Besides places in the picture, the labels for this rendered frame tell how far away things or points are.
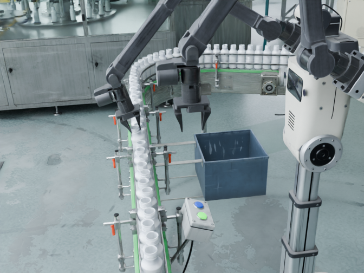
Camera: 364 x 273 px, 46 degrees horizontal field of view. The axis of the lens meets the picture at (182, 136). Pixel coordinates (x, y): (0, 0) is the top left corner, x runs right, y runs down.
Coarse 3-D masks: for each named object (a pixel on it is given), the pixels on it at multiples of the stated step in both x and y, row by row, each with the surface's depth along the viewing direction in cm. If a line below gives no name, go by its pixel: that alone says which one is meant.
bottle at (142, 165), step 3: (138, 162) 161; (141, 162) 162; (144, 162) 161; (138, 165) 159; (141, 165) 162; (144, 165) 162; (138, 168) 159; (141, 168) 159; (144, 168) 159; (147, 168) 161; (138, 171) 160; (135, 174) 161; (138, 174) 160; (135, 177) 161; (138, 177) 160; (135, 180) 162; (138, 180) 160; (135, 183) 164
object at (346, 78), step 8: (344, 56) 127; (352, 56) 127; (360, 56) 128; (336, 64) 126; (344, 64) 127; (352, 64) 126; (360, 64) 127; (336, 72) 128; (344, 72) 127; (352, 72) 127; (360, 72) 127; (336, 80) 135; (344, 80) 129; (352, 80) 128; (344, 88) 129
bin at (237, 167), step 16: (160, 144) 225; (176, 144) 224; (208, 144) 234; (224, 144) 235; (240, 144) 236; (256, 144) 224; (192, 160) 209; (208, 160) 238; (224, 160) 204; (240, 160) 205; (256, 160) 206; (192, 176) 235; (208, 176) 206; (224, 176) 208; (240, 176) 209; (256, 176) 210; (208, 192) 211; (224, 192) 212; (240, 192) 213; (256, 192) 214
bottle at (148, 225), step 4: (144, 220) 129; (148, 220) 130; (152, 220) 129; (144, 224) 130; (148, 224) 131; (152, 224) 128; (144, 228) 127; (148, 228) 127; (152, 228) 128; (140, 232) 131; (144, 232) 128; (140, 236) 129; (144, 236) 128; (140, 240) 129; (144, 240) 128; (140, 244) 130; (144, 244) 129; (140, 248) 131; (140, 252) 133
